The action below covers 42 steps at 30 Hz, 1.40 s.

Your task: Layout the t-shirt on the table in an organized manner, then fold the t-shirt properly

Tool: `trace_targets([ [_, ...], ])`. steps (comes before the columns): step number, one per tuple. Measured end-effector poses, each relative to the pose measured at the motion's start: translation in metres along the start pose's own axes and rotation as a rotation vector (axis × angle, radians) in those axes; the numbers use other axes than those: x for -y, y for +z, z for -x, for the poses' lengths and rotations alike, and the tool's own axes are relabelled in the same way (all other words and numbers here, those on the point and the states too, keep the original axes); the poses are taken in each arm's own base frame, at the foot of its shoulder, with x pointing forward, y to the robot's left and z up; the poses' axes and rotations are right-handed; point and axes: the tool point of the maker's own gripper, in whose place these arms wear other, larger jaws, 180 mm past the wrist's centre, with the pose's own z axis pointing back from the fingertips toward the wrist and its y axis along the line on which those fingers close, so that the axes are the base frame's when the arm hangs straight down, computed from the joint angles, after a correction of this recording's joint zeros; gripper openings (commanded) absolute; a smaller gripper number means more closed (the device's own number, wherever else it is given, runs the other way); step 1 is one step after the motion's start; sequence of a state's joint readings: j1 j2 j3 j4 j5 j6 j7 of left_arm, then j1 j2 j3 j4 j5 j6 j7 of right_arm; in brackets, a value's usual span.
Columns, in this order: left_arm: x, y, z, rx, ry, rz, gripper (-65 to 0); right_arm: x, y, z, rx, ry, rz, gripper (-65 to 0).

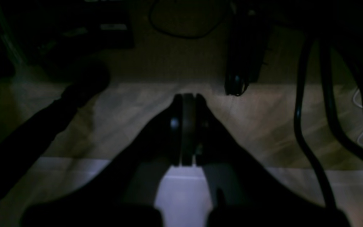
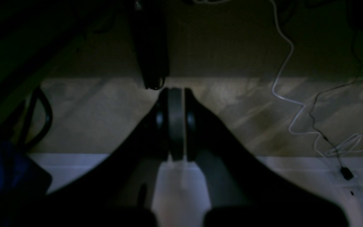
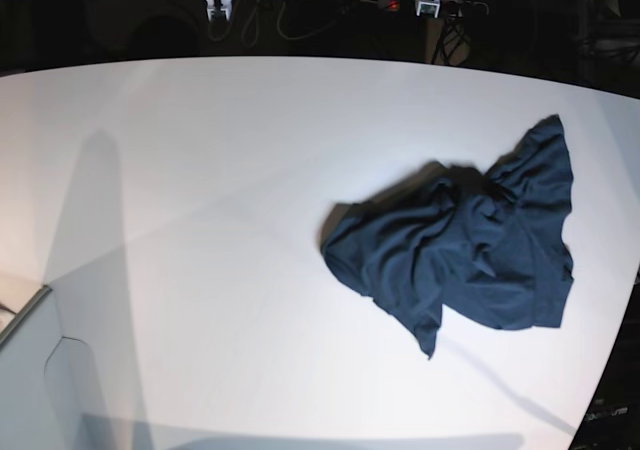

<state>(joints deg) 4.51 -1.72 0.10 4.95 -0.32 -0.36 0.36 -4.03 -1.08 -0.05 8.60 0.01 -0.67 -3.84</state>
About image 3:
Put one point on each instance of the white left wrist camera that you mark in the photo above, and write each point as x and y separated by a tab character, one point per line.
427	8

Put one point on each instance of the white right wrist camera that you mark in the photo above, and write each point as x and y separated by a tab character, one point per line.
217	14

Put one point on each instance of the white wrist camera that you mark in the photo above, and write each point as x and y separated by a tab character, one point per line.
217	14
427	8

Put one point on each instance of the dark blue t-shirt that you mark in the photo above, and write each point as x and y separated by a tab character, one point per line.
487	245

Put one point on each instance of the black power strip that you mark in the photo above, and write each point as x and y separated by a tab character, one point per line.
456	8

